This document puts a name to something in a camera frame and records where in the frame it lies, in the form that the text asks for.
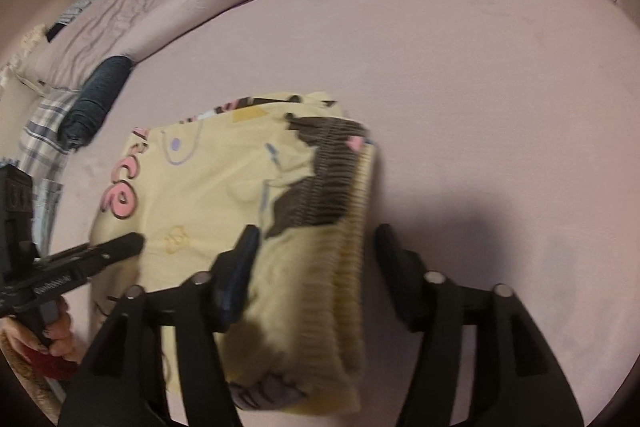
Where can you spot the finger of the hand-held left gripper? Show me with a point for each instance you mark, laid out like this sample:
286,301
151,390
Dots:
110,249

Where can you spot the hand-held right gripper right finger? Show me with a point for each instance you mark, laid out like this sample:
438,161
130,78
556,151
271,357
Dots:
400,287

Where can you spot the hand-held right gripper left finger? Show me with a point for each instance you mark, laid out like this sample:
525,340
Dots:
239,269

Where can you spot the yellow printed pants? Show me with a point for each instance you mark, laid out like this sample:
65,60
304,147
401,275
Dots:
210,187

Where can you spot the person's left hand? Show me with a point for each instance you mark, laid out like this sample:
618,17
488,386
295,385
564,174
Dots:
61,332

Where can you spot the grey plaid cloth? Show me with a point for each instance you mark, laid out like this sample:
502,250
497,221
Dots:
45,132

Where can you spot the red cloth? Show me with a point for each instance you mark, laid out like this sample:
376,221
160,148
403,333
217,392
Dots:
49,365

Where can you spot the dark blue rolled cloth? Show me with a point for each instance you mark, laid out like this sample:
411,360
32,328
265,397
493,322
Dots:
95,102

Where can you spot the brown fuzzy rug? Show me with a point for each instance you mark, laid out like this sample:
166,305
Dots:
22,377

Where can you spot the white fringed cloth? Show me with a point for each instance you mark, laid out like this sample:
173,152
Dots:
20,52

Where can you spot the bed with pink sheet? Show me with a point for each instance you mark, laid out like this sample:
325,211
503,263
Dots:
450,107

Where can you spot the grey striped pillow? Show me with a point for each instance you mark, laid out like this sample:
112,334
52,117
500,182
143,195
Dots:
80,9

